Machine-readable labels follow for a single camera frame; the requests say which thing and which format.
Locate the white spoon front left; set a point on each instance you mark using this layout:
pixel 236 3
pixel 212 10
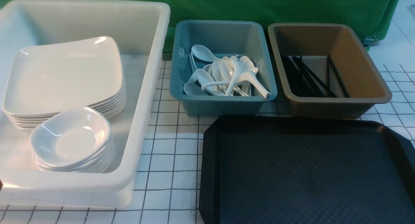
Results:
pixel 208 84

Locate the black serving tray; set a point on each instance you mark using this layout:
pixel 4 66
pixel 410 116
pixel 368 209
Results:
pixel 279 170

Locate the small white bowl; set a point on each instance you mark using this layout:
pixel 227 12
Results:
pixel 71 138

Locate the green backdrop cloth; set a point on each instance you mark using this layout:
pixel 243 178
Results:
pixel 365 17

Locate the large white plastic tub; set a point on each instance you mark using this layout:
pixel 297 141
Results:
pixel 139 28

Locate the teal plastic bin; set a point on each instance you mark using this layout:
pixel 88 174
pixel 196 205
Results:
pixel 243 45

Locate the white ceramic soup spoon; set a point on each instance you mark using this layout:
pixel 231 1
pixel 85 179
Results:
pixel 247 75

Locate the lower stacked white bowls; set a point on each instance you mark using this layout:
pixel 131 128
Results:
pixel 98 165

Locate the white square rice plate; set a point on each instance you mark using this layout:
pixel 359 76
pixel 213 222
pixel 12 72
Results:
pixel 49 79

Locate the brown plastic bin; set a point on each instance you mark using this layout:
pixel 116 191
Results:
pixel 355 82

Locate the white spoon at back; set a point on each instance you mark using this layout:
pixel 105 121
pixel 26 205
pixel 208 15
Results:
pixel 204 54

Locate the metal binder clip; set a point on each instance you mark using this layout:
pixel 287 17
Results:
pixel 369 41

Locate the lower stacked white plates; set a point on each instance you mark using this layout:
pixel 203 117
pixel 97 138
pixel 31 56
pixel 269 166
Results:
pixel 108 108

